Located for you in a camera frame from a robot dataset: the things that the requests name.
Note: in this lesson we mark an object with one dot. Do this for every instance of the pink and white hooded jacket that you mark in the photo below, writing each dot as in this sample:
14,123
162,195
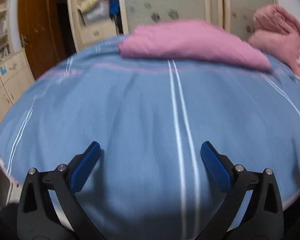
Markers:
191,40

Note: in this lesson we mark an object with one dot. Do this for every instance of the blue plaid bed blanket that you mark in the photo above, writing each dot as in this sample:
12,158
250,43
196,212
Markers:
150,118

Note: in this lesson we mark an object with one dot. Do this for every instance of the translucent storage box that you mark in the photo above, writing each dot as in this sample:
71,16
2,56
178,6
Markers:
99,12

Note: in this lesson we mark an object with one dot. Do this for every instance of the bookshelf cabinet with drawers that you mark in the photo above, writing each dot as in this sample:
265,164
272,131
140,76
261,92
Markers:
15,74

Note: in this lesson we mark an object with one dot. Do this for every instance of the wardrobe with glass sliding doors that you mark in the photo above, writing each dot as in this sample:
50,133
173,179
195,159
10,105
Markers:
235,16

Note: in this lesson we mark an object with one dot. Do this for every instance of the brown wooden door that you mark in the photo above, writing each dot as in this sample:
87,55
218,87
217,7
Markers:
45,33

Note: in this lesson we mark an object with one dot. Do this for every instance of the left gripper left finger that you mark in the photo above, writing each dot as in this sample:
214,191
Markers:
48,208

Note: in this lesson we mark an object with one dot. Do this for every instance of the blue garment in wardrobe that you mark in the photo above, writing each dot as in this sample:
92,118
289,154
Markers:
114,8

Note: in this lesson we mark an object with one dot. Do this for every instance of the beige bag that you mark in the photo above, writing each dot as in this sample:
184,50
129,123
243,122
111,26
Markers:
86,5

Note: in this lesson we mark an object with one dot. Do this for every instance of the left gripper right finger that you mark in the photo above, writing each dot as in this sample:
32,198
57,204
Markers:
263,217

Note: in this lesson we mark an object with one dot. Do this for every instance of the rolled pink quilt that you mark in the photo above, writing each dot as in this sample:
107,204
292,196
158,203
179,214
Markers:
277,33

